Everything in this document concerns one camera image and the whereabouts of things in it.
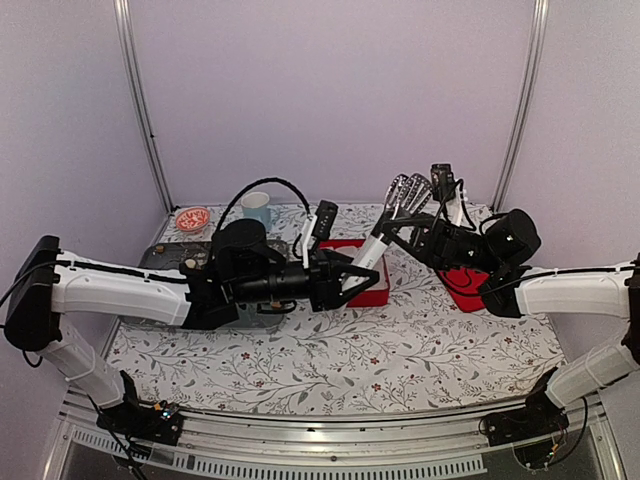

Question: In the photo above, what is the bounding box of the right aluminium frame post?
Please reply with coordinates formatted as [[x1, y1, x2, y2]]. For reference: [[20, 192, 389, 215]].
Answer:
[[491, 0, 549, 211]]

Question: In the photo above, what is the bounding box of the front aluminium rail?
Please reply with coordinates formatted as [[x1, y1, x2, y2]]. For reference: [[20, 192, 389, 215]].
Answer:
[[43, 390, 628, 479]]

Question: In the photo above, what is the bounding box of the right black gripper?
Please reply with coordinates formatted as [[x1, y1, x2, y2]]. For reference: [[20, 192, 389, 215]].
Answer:
[[378, 212, 502, 275]]

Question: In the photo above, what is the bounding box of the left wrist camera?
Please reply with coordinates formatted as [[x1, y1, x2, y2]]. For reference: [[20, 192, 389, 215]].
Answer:
[[312, 200, 338, 241]]

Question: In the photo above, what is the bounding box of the red chocolate box base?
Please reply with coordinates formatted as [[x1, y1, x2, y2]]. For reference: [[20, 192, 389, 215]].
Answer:
[[319, 239, 390, 308]]

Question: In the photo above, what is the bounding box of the aluminium frame post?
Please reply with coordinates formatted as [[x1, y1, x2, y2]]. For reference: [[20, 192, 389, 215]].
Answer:
[[113, 0, 175, 214], [491, 0, 549, 211]]

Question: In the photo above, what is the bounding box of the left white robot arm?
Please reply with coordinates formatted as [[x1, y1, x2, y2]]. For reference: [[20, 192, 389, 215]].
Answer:
[[1, 219, 380, 434]]

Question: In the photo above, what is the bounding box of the light blue mug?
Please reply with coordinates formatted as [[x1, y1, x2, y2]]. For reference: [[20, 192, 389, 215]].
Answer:
[[240, 191, 273, 233]]

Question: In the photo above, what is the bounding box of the green floral tray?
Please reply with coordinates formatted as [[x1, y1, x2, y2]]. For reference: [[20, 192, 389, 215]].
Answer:
[[140, 241, 296, 331]]

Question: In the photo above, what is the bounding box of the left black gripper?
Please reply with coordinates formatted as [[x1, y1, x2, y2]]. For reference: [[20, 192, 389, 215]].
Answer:
[[233, 249, 381, 313]]

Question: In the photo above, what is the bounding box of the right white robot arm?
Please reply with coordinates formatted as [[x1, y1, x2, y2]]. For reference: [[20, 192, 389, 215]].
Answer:
[[381, 209, 639, 436]]

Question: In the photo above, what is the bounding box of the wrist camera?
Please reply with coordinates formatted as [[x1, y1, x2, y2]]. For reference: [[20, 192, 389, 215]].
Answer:
[[312, 200, 338, 241], [430, 163, 455, 202]]

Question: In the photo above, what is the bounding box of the red box lid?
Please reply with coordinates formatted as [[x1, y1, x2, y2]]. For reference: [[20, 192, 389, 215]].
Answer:
[[437, 267, 498, 313]]

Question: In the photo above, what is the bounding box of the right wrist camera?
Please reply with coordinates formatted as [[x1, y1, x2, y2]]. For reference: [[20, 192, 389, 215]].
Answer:
[[430, 163, 455, 202]]

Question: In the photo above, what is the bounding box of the left aluminium frame post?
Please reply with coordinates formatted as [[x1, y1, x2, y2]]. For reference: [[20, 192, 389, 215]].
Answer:
[[113, 0, 175, 214]]

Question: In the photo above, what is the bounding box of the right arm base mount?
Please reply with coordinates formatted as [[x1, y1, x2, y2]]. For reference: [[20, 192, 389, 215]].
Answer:
[[478, 367, 569, 446]]

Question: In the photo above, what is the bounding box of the white plastic box insert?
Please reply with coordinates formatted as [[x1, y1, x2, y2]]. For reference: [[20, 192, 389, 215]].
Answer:
[[328, 245, 388, 291]]

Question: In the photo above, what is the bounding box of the left black camera cable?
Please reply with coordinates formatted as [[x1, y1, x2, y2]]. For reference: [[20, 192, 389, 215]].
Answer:
[[214, 176, 311, 241]]

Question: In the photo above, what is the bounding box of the red patterned small bowl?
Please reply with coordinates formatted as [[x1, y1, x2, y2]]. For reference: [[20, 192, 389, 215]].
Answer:
[[175, 207, 211, 233]]

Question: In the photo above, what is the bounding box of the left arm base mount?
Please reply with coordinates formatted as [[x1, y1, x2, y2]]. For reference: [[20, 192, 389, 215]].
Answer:
[[96, 371, 184, 446]]

